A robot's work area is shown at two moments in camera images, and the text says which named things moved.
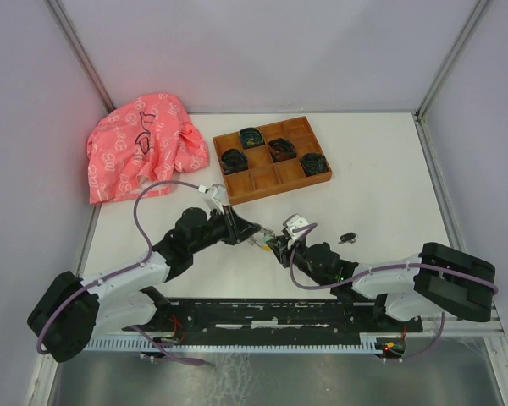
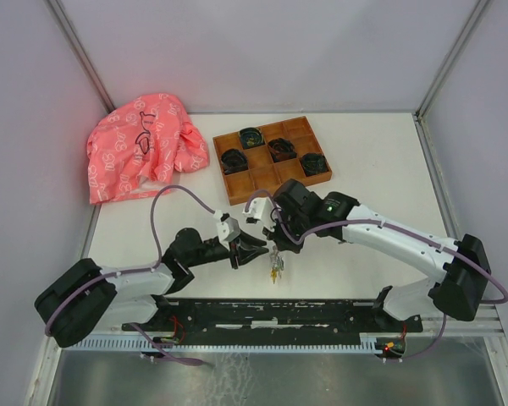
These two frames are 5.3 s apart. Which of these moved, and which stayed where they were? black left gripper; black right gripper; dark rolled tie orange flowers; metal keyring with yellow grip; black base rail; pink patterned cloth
Moved: black left gripper; metal keyring with yellow grip; black right gripper
Stayed: black base rail; dark rolled tie orange flowers; pink patterned cloth
